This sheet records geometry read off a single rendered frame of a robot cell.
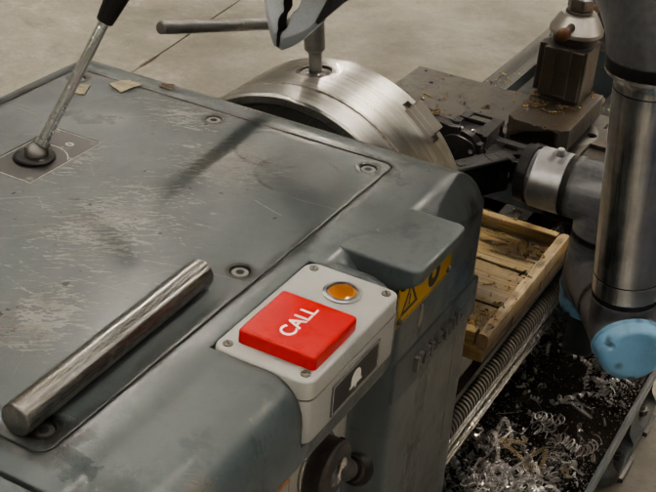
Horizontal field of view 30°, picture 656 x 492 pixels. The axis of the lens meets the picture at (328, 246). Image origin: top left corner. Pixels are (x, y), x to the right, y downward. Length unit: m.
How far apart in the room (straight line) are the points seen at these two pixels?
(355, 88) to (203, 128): 0.22
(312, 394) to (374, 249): 0.18
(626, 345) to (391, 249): 0.48
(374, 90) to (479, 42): 3.70
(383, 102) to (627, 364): 0.39
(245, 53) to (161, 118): 3.54
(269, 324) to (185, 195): 0.21
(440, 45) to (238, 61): 0.83
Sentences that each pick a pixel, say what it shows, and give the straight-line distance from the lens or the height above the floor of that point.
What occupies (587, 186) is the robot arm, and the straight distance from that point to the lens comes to 1.44.
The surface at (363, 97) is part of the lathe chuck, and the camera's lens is 1.26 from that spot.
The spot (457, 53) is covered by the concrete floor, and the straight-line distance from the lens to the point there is 4.84.
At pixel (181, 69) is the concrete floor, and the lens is 4.50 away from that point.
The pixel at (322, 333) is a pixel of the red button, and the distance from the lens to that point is 0.82.
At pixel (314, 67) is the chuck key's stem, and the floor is 1.24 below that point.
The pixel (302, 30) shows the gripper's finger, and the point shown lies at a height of 1.34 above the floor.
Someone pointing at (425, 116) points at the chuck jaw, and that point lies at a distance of 1.34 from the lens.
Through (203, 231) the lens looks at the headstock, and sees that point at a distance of 0.95.
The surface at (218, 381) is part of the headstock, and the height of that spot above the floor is 1.25.
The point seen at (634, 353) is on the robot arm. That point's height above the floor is 0.98.
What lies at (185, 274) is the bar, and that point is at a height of 1.28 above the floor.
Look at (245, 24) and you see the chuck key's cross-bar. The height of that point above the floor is 1.32.
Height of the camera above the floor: 1.73
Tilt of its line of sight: 30 degrees down
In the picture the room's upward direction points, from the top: 5 degrees clockwise
